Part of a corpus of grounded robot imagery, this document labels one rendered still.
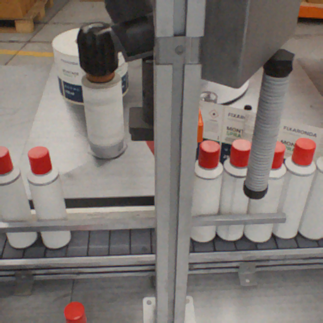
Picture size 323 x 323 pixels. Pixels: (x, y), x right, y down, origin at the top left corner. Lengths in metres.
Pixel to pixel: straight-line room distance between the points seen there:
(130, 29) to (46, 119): 0.58
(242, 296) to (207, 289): 0.06
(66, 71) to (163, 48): 0.78
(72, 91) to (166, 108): 0.77
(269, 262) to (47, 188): 0.42
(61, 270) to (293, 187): 0.43
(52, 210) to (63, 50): 0.54
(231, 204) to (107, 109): 0.34
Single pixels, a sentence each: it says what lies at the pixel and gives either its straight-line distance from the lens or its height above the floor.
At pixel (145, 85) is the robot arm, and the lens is 0.66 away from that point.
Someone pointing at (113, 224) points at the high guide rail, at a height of 0.96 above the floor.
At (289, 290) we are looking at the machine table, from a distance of 0.83.
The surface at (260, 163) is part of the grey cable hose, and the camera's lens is 0.57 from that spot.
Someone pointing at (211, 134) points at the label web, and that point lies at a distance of 0.87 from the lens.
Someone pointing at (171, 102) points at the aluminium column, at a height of 1.26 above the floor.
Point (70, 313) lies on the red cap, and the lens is 0.75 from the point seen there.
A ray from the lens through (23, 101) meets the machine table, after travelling 1.35.
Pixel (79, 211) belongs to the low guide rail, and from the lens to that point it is 0.82.
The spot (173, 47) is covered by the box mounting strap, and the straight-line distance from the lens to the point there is 0.41.
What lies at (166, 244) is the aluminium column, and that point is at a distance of 0.57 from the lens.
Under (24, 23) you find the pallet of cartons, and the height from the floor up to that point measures 0.10.
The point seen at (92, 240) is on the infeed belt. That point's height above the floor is 0.88.
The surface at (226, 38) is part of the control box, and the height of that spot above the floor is 1.33.
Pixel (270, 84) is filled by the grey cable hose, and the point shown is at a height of 1.25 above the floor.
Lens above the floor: 1.49
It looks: 38 degrees down
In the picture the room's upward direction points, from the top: straight up
